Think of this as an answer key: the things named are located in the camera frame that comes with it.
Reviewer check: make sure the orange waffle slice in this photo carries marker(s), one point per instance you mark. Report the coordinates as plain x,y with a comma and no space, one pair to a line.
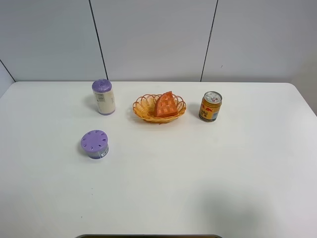
165,106

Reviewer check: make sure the short purple air freshener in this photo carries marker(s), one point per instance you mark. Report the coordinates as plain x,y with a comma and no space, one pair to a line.
95,144

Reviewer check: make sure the gold energy drink can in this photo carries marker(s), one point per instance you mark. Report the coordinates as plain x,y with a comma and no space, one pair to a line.
210,106

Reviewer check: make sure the orange wicker basket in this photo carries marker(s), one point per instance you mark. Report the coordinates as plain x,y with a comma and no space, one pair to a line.
144,108

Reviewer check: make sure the tall purple-capped white bottle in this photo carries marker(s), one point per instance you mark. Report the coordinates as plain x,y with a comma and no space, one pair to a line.
104,95

